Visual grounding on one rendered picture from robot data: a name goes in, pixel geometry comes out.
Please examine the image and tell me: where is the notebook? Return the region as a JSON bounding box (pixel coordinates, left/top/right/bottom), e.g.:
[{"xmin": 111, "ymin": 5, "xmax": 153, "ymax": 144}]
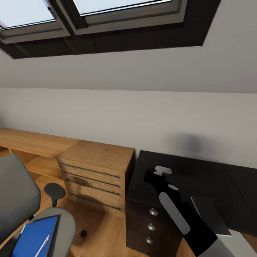
[{"xmin": 191, "ymin": 196, "xmax": 231, "ymax": 236}]

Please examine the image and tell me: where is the swivel chair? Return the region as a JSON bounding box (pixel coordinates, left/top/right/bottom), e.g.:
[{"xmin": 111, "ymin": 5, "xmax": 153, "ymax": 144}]
[{"xmin": 0, "ymin": 154, "xmax": 87, "ymax": 257}]

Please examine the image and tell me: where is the folder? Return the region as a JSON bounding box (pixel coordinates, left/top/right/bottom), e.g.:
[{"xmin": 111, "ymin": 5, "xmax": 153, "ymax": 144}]
[{"xmin": 9, "ymin": 217, "xmax": 57, "ymax": 257}]

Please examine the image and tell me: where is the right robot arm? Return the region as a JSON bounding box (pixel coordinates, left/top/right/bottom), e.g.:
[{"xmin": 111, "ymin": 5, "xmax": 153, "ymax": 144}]
[{"xmin": 143, "ymin": 166, "xmax": 235, "ymax": 257}]

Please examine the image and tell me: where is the mouse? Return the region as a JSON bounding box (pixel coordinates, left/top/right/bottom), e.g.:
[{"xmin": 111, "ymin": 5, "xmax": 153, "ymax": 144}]
[{"xmin": 147, "ymin": 165, "xmax": 156, "ymax": 172}]

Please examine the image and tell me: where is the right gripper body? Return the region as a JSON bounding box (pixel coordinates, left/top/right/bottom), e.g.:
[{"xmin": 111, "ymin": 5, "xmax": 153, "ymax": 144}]
[{"xmin": 143, "ymin": 171, "xmax": 166, "ymax": 188}]

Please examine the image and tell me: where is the pen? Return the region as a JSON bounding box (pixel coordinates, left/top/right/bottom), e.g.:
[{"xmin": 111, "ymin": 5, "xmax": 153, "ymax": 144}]
[{"xmin": 35, "ymin": 236, "xmax": 49, "ymax": 257}]

